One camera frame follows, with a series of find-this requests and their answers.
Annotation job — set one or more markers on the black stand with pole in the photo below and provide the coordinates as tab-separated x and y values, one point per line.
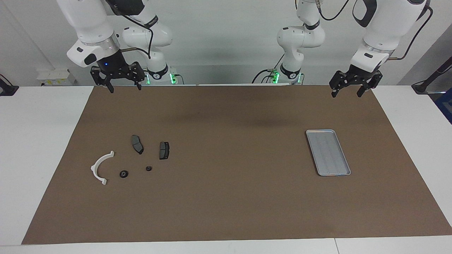
422	86

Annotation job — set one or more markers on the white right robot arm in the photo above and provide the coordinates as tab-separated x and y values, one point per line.
88	21

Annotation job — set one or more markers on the brown table mat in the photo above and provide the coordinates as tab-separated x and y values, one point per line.
226	197

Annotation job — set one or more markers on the small black round bushing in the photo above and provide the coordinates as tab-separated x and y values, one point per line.
123	174

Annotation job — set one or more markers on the blue box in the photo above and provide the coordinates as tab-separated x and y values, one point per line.
446	106

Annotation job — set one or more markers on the white power strip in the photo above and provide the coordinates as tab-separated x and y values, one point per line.
53	76

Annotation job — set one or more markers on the curved dark brake pad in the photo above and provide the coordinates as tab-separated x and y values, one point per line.
137	144

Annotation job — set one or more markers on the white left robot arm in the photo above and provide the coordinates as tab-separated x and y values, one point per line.
385	24

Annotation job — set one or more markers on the white curved plastic bracket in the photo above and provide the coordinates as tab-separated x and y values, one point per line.
95	169

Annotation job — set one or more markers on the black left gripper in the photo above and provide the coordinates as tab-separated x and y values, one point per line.
358	74

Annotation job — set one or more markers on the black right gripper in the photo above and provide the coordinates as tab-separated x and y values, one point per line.
113	65

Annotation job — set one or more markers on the black clamp mount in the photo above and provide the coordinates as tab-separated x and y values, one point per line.
7	90

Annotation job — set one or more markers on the silver metal tray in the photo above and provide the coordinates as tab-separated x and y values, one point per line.
328	153

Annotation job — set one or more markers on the rectangular dark brake pad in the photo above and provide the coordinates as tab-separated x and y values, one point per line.
164	150

